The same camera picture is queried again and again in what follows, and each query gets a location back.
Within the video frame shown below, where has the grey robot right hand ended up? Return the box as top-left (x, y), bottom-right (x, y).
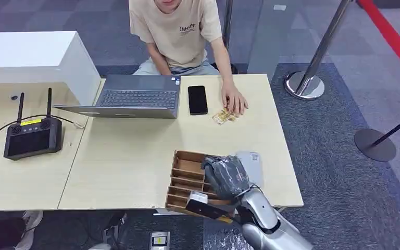
top-left (201, 155), bottom-right (252, 201)

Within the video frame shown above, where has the person's left hand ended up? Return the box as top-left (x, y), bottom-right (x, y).
top-left (220, 80), bottom-right (249, 116)

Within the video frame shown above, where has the gold card stack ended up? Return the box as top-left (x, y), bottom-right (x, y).
top-left (212, 108), bottom-right (239, 125)

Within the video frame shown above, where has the black smartphone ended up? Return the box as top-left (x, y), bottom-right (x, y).
top-left (187, 85), bottom-right (209, 116)

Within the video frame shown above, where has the wooden card box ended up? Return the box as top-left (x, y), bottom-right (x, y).
top-left (165, 149), bottom-right (238, 224)

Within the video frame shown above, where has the silver stanchion with round base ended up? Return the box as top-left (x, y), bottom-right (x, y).
top-left (283, 0), bottom-right (354, 101)

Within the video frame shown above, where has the person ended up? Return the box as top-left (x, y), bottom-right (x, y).
top-left (128, 0), bottom-right (249, 116)

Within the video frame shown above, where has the silver device with screen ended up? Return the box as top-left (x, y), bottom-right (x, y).
top-left (148, 231), bottom-right (171, 250)

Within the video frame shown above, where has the pale wooden desk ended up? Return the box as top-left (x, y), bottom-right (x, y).
top-left (0, 78), bottom-right (106, 212)
top-left (57, 73), bottom-right (305, 210)

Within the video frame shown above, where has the grey laptop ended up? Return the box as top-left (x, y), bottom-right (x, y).
top-left (53, 74), bottom-right (182, 120)

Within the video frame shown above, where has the black stanchion with flat base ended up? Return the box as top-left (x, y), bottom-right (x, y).
top-left (354, 109), bottom-right (400, 163)

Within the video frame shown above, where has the red barrier belt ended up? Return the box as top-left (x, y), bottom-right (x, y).
top-left (356, 0), bottom-right (400, 87)

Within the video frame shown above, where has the black remote controller with antennas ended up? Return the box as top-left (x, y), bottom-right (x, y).
top-left (3, 87), bottom-right (64, 161)

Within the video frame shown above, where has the white shoe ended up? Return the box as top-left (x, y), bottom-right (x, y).
top-left (12, 210), bottom-right (44, 250)

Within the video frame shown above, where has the white cabinet box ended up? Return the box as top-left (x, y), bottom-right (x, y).
top-left (0, 30), bottom-right (101, 106)

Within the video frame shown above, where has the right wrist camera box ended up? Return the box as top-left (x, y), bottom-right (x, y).
top-left (185, 191), bottom-right (236, 220)

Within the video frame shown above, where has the black cable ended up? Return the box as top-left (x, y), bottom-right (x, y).
top-left (0, 114), bottom-right (85, 150)

